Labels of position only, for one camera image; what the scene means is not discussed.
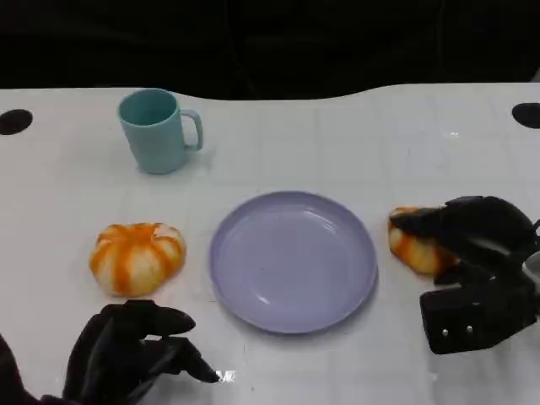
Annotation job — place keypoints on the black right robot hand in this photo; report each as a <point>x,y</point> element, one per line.
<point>485,223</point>

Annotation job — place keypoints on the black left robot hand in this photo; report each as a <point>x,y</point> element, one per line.
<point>109,358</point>

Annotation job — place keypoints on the orange and white bread roll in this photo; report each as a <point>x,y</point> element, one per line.
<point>415,253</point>
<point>135,257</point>

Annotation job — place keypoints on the lilac plate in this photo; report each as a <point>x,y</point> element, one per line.
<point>291,261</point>

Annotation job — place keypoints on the pale green mug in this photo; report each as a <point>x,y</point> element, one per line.
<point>156,143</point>

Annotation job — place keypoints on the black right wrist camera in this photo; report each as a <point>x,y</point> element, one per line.
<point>455,320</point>

